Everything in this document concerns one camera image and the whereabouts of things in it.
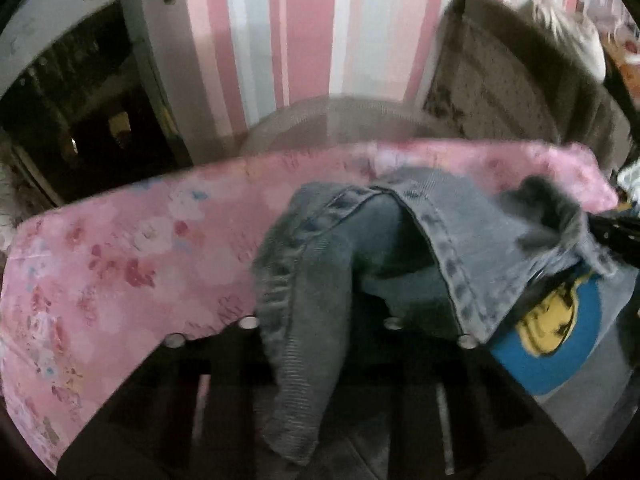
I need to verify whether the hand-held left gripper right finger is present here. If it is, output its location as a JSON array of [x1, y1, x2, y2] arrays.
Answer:
[[336, 314, 587, 480]]

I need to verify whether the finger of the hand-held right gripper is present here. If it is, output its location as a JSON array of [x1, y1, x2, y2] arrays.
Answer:
[[586, 209, 640, 263]]

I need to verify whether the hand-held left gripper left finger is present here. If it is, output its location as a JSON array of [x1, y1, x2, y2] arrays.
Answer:
[[56, 314, 275, 480]]

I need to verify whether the grey sweatshirt with blue print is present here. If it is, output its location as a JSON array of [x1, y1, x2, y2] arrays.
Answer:
[[250, 166, 640, 471]]

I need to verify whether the white patterned cloth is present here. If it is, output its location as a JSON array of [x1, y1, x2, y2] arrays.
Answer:
[[616, 159, 640, 207]]

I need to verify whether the pink floral bed sheet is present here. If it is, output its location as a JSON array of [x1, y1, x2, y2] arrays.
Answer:
[[0, 139, 621, 473]]

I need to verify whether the orange printed box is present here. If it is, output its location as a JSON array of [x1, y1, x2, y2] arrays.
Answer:
[[602, 25, 640, 98]]

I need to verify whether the brown armchair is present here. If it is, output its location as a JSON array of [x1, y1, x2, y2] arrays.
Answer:
[[422, 0, 632, 168]]

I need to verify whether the white cloth on armchair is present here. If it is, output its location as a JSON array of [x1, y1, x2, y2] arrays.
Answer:
[[520, 0, 607, 81]]

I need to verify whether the white door frame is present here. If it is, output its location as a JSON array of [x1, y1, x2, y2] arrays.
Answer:
[[0, 0, 197, 207]]

